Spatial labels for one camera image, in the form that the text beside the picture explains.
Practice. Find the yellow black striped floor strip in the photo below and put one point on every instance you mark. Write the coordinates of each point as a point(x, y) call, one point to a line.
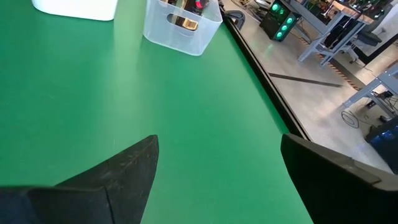
point(342, 74)

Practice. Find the black blue computer case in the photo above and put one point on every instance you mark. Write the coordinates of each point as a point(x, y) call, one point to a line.
point(385, 143)

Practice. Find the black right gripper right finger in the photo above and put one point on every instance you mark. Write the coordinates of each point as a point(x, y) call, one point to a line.
point(335, 186)

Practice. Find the white plastic bin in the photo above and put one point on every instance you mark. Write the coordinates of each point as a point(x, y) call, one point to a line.
point(77, 9)

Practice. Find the grey metal frame table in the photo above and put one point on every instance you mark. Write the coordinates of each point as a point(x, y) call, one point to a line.
point(367, 89)
point(311, 49)

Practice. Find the glass spice jar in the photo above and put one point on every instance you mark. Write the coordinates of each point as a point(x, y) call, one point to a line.
point(189, 24)

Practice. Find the black curved bracket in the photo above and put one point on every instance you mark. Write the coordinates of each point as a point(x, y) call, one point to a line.
point(241, 18)

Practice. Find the spice jar with black lid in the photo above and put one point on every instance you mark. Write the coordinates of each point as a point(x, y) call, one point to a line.
point(200, 5)

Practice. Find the computer tower green fans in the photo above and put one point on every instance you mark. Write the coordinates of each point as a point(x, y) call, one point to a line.
point(280, 21)

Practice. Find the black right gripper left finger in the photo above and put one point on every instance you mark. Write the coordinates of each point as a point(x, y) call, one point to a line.
point(93, 193)

